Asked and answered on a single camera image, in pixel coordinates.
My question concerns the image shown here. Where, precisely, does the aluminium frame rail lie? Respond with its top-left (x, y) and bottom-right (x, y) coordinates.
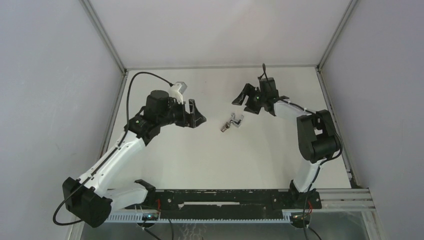
top-left (317, 188), bottom-right (376, 213)

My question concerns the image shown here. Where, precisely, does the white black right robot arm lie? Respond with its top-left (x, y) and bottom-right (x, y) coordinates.
top-left (232, 78), bottom-right (343, 208)

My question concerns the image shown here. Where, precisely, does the chrome water faucet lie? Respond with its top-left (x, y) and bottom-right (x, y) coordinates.
top-left (228, 112), bottom-right (244, 128)

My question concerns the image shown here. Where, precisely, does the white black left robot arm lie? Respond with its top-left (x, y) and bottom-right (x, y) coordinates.
top-left (62, 90), bottom-right (207, 228)

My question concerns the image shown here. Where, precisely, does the threaded metal pipe fitting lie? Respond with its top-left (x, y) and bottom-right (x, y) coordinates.
top-left (220, 122), bottom-right (231, 133)

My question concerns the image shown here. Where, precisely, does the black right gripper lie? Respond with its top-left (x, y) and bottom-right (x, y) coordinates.
top-left (233, 82), bottom-right (268, 115)

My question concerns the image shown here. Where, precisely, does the white slotted cable duct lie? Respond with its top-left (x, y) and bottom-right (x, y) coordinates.
top-left (105, 212), bottom-right (293, 224)

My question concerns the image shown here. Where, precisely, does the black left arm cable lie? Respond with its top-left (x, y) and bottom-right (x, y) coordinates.
top-left (52, 71), bottom-right (174, 227)

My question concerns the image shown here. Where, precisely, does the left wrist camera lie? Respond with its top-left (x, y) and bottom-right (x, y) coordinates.
top-left (168, 81), bottom-right (188, 105)

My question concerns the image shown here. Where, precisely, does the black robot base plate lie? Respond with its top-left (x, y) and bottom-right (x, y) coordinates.
top-left (127, 189), bottom-right (322, 220)

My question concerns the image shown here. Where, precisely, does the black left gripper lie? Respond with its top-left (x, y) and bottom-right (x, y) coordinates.
top-left (157, 97), bottom-right (206, 129)

